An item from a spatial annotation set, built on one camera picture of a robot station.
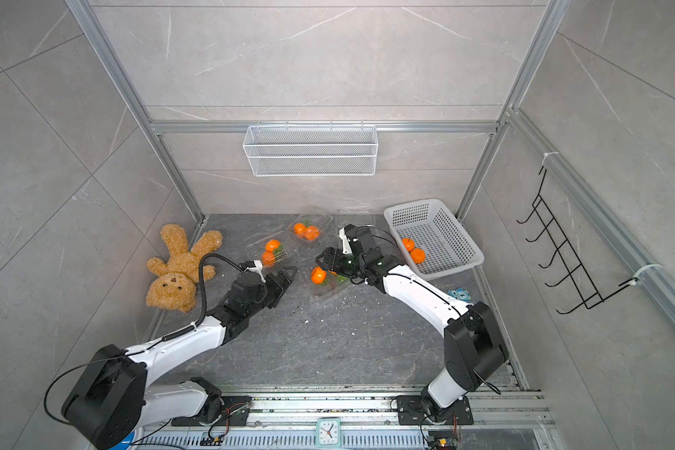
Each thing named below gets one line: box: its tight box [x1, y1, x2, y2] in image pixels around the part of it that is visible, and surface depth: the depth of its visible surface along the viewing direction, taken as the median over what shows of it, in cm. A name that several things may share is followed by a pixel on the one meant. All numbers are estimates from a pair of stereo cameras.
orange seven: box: [311, 266, 328, 285], surface depth 97 cm
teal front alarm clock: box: [315, 418, 342, 449], surface depth 70 cm
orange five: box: [265, 239, 282, 252], surface depth 106 cm
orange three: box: [304, 225, 320, 241], surface depth 107 cm
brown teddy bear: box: [146, 223, 224, 314], surface depth 95 cm
